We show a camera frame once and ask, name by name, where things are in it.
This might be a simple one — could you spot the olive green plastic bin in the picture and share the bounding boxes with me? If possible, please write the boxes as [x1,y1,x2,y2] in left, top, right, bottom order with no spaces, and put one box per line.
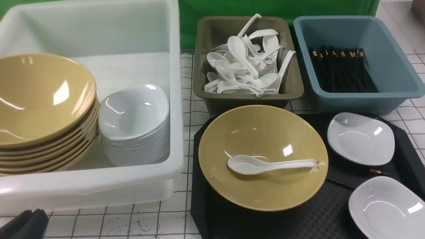
[192,16,304,115]

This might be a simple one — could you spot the stack of white dishes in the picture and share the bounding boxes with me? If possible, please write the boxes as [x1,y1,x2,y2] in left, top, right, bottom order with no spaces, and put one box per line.
[98,83,170,167]

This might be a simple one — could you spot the white ceramic soup spoon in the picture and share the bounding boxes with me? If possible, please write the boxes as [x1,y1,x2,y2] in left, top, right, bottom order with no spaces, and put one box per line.
[227,155,318,175]

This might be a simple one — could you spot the white side dish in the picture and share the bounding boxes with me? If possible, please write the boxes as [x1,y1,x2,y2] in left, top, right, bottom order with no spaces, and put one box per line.
[327,112,395,166]
[348,176,425,239]

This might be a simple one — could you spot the green backdrop cloth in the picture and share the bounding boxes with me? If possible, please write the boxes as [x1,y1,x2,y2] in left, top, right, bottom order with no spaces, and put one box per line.
[1,0,379,57]

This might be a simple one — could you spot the large white plastic bin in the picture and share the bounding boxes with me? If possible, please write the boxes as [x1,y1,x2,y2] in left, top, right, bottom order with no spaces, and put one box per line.
[1,0,185,217]

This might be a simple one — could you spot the blue plastic bin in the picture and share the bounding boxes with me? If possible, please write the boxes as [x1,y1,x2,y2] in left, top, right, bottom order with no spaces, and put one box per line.
[293,16,424,115]

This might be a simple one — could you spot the black chopstick gold band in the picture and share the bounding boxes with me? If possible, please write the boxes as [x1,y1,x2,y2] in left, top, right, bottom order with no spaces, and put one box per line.
[369,169,392,177]

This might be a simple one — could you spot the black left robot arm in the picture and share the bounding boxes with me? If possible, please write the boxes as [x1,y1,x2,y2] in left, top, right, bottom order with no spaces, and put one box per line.
[0,209,49,239]

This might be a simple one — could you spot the bundle of black chopsticks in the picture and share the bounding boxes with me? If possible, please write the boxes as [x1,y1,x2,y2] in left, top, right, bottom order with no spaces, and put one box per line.
[309,45,378,93]

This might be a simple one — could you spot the black plastic serving tray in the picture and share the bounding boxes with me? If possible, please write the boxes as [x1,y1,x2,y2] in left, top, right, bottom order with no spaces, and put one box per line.
[191,113,425,239]

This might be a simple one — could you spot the yellow noodle bowl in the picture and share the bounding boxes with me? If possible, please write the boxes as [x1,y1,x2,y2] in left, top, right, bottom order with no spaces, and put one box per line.
[198,105,328,211]

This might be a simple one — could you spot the stack of yellow bowls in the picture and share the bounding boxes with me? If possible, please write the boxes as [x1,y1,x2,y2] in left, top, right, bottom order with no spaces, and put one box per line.
[0,53,100,176]

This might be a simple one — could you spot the pile of white spoons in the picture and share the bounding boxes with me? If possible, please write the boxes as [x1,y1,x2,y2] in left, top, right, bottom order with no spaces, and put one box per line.
[204,14,296,98]

